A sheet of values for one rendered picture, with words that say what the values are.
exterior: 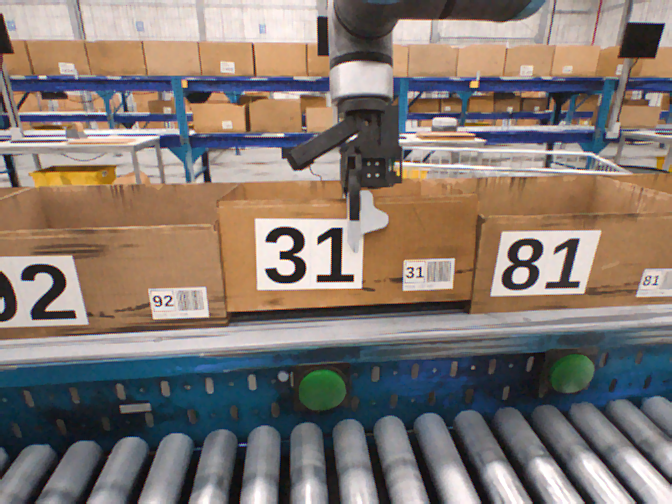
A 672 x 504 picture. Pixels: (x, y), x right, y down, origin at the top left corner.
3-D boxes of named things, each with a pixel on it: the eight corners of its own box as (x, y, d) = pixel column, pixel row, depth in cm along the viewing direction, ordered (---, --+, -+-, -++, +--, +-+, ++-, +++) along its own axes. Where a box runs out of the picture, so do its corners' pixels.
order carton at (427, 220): (224, 312, 61) (213, 201, 57) (246, 259, 90) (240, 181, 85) (473, 300, 65) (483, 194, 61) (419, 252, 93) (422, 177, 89)
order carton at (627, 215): (469, 317, 66) (483, 217, 60) (417, 251, 93) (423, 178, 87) (691, 305, 70) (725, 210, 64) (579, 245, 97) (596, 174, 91)
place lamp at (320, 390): (299, 415, 60) (297, 377, 58) (299, 409, 62) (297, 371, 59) (346, 412, 61) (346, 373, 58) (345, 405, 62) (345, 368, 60)
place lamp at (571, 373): (549, 397, 64) (558, 360, 61) (544, 391, 65) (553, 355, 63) (591, 394, 65) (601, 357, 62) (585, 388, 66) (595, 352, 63)
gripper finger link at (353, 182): (361, 220, 56) (360, 155, 55) (350, 220, 56) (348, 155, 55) (356, 220, 60) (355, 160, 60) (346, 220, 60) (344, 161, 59)
